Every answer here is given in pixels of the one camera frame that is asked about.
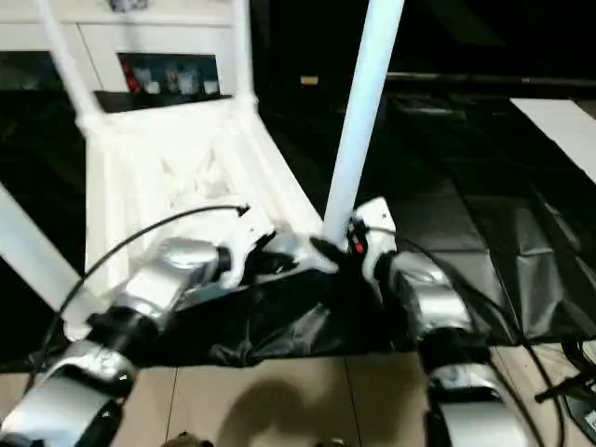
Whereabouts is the white plastic table leg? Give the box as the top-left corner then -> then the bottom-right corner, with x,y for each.
0,182 -> 87,314
320,0 -> 407,247
35,0 -> 103,133
230,0 -> 259,109

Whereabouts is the white plastic table top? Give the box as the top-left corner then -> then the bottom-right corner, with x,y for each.
61,93 -> 342,323

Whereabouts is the black mat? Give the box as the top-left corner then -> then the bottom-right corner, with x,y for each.
0,86 -> 596,369

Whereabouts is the white flat board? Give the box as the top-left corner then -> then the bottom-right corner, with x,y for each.
510,98 -> 596,183

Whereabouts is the white cabinet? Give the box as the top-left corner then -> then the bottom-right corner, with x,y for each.
0,0 -> 238,94

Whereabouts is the black floor stand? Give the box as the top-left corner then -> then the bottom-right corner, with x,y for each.
535,340 -> 596,439

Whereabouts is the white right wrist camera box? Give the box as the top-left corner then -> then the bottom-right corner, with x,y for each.
350,196 -> 400,280

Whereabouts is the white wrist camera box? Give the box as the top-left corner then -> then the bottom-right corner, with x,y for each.
350,196 -> 400,280
216,210 -> 278,286

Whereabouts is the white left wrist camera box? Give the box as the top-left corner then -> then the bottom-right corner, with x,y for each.
216,210 -> 278,286

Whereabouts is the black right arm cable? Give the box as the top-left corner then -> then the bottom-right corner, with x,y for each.
358,223 -> 569,440

